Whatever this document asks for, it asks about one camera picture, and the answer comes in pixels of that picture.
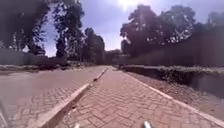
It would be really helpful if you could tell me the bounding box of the bare dirt strip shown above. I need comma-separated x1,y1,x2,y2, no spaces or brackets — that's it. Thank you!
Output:
128,70,224,123

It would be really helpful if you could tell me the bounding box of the pale kerb strip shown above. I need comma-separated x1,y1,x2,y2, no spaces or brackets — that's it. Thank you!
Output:
34,67,109,128

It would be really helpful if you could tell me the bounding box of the dark tall fence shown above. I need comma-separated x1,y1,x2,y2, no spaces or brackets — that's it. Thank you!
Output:
113,31,224,69

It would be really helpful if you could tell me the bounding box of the red brick path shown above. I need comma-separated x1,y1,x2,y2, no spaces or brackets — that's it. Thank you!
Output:
55,66,224,128

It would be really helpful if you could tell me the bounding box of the pale path edging kerb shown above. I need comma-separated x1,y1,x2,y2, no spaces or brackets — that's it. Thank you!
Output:
117,67,224,128

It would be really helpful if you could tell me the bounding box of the grey wall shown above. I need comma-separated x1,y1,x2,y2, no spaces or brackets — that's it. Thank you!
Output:
0,47,51,67

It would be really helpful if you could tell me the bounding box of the low hedge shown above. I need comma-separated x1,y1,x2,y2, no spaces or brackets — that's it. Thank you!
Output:
122,64,224,100

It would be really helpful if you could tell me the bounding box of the grey paved road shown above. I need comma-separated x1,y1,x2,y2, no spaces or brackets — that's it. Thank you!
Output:
0,65,109,128

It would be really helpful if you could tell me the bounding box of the row of trees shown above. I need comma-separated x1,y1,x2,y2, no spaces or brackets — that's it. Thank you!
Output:
119,3,224,58
0,0,107,66

